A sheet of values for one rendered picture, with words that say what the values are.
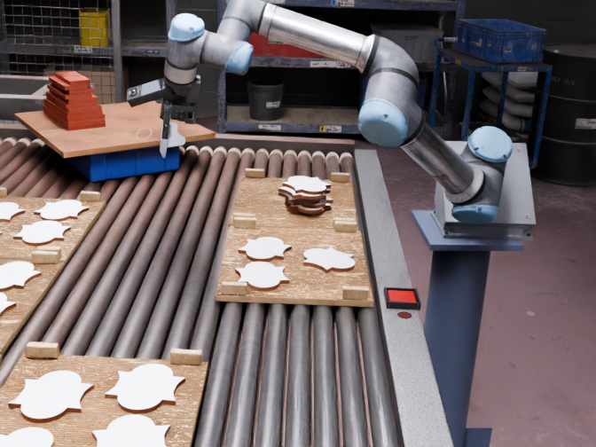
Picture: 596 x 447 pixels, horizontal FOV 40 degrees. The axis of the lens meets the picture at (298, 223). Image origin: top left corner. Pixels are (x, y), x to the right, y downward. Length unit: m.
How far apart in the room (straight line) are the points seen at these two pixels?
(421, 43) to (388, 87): 4.53
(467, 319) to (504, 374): 0.97
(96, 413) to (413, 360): 0.62
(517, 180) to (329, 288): 0.82
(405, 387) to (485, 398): 1.73
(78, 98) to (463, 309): 1.36
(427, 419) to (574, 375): 2.11
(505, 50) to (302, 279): 3.61
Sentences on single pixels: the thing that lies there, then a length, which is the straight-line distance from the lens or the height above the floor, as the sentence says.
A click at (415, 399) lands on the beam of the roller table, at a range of 1.53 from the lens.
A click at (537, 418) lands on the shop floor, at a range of 3.23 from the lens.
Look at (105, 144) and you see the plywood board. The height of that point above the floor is 1.04.
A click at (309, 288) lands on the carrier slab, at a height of 0.94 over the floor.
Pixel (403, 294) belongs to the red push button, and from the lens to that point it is 1.86.
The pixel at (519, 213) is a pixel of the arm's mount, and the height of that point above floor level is 0.95.
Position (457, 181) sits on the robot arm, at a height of 1.11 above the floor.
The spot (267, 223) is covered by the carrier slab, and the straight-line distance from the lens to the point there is 2.20.
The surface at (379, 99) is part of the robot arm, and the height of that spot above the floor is 1.34.
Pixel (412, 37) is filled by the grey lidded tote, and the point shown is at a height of 0.82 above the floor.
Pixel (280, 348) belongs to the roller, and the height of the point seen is 0.92.
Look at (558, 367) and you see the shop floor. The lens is 3.58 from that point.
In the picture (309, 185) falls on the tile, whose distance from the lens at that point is 2.25.
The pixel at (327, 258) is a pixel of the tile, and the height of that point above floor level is 0.95.
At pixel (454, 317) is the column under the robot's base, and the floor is 0.61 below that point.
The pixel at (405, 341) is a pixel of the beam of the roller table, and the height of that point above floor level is 0.92.
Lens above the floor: 1.75
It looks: 22 degrees down
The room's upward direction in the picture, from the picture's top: 3 degrees clockwise
